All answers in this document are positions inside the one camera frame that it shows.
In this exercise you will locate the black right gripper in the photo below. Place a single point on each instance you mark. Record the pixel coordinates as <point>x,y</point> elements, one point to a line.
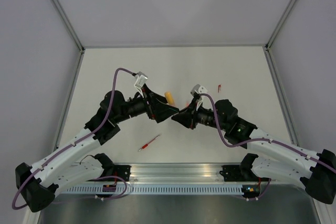
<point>187,117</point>

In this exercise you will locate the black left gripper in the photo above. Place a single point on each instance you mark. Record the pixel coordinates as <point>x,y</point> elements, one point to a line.
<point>157,107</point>

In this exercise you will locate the small orange cap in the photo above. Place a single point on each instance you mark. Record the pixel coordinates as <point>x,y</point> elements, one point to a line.
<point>169,98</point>

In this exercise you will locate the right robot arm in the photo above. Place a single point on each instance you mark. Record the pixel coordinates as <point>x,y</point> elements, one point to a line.
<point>268,157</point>

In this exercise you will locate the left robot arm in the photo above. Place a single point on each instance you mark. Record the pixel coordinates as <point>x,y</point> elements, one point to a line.
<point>41,182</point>

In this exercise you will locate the red thin pen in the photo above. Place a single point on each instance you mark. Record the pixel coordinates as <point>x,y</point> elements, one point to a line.
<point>148,143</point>

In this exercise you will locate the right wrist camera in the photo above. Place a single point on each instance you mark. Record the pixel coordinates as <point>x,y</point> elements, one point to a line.
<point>196,92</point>

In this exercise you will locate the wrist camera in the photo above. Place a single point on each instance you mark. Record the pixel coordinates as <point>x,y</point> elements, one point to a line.
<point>196,92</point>
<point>140,80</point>

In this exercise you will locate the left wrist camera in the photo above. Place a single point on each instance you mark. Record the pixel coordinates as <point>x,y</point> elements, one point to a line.
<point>140,80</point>

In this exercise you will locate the aluminium front rail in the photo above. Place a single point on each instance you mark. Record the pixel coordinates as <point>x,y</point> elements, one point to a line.
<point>209,173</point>

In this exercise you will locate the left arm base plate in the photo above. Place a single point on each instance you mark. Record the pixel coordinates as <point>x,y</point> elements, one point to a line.
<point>122,171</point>

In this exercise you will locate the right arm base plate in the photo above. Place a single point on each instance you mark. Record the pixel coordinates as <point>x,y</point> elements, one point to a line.
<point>237,173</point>

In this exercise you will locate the white slotted cable duct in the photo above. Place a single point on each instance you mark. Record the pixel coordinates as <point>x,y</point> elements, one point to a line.
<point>156,189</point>

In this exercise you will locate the left side table rail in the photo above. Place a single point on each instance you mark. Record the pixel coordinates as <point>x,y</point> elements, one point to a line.
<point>68,99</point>

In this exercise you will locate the table rail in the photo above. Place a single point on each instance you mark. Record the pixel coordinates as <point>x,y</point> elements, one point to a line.
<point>68,99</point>
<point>285,109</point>

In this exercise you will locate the right side table rail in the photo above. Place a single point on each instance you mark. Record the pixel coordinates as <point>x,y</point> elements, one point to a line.
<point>285,109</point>

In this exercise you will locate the left frame post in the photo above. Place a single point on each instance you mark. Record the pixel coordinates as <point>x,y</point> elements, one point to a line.
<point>68,25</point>

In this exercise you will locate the frame post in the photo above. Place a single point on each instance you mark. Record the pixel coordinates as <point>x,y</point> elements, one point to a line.
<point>284,16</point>
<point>68,25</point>

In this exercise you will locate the right frame post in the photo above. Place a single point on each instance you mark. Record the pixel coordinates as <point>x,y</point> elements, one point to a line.
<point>284,16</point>

